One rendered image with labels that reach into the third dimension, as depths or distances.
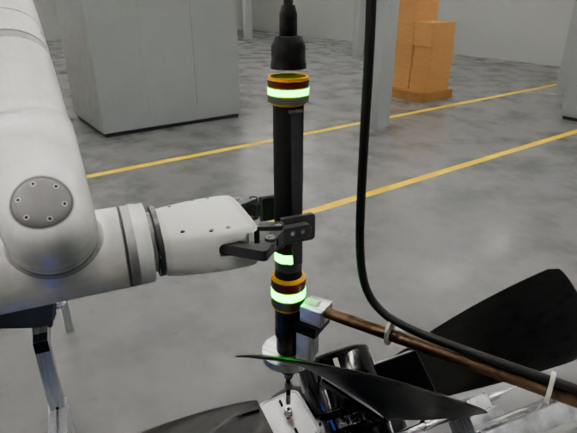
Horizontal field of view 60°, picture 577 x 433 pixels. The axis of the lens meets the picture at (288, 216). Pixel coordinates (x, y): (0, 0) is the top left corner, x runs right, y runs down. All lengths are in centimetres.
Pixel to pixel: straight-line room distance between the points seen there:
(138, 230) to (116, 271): 4
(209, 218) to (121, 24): 622
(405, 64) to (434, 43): 63
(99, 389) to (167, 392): 33
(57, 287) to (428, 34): 840
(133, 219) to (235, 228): 10
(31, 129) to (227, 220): 20
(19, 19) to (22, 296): 33
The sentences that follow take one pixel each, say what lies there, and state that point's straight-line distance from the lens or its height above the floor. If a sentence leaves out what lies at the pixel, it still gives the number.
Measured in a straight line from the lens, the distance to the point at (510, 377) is 57.
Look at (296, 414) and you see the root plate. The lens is 77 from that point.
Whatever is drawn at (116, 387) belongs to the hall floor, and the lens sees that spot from 266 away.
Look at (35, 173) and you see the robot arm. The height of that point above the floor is 161.
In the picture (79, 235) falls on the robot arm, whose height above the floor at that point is 156.
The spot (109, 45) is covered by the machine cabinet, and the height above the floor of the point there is 111.
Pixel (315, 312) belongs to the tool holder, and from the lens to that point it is 61.
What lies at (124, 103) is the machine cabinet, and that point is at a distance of 680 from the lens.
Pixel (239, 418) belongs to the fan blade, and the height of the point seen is 119.
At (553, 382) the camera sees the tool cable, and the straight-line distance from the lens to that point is 56.
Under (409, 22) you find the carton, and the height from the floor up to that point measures 121.
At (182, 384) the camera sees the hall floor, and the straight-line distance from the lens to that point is 260.
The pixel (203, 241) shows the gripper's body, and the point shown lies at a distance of 50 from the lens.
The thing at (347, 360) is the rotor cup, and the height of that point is 126.
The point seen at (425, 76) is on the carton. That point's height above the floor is 41.
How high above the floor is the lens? 175
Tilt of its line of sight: 25 degrees down
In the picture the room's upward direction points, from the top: straight up
